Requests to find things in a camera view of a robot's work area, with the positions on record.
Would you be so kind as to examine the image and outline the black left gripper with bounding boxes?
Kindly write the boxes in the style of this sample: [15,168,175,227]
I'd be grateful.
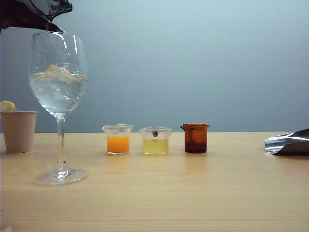
[0,0,66,34]

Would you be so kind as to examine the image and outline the smoky grey measuring cup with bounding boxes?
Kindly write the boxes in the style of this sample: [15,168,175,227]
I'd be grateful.
[28,0,73,25]

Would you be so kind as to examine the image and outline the beige paper cup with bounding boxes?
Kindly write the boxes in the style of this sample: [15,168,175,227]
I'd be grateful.
[0,111,38,154]

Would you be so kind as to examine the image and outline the clear cup with orange juice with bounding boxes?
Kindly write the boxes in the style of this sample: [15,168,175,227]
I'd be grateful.
[101,124,135,155]

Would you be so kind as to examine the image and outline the clear cup with yellow juice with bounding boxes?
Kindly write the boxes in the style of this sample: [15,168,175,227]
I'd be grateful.
[138,127,173,156]

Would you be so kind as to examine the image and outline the amber brown measuring cup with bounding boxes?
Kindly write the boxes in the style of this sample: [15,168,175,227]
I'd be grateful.
[180,123,211,154]

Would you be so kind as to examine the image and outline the yellow lemon slice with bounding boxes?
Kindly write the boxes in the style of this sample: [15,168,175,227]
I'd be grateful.
[0,100,16,113]

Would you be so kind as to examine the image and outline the clear stemmed wine glass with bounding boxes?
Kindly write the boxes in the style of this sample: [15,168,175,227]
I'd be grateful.
[28,31,89,187]

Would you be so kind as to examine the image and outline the shiny silver metal scoop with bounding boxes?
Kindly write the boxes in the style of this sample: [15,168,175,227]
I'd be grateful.
[264,128,309,156]

